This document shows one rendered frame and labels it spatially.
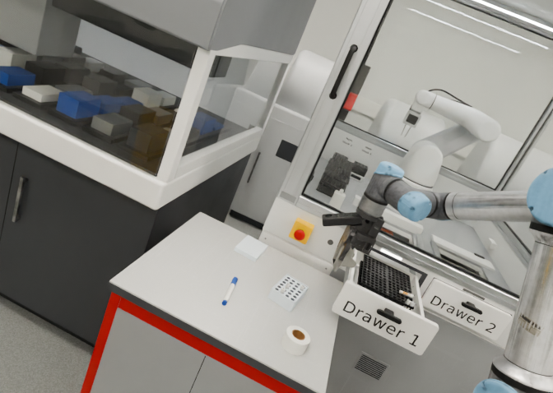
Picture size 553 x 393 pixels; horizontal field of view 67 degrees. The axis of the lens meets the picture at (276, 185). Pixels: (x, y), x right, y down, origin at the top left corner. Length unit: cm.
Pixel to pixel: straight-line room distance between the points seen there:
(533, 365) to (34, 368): 169
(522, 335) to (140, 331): 90
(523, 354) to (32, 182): 165
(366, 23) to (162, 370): 121
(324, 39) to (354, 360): 355
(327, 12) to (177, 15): 347
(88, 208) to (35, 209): 24
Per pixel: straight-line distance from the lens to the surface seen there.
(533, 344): 95
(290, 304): 131
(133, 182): 148
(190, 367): 123
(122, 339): 129
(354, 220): 123
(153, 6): 138
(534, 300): 93
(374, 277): 144
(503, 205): 112
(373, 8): 146
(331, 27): 469
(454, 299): 165
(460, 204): 118
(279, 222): 159
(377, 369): 183
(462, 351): 179
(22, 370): 198
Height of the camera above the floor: 149
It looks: 19 degrees down
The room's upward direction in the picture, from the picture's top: 23 degrees clockwise
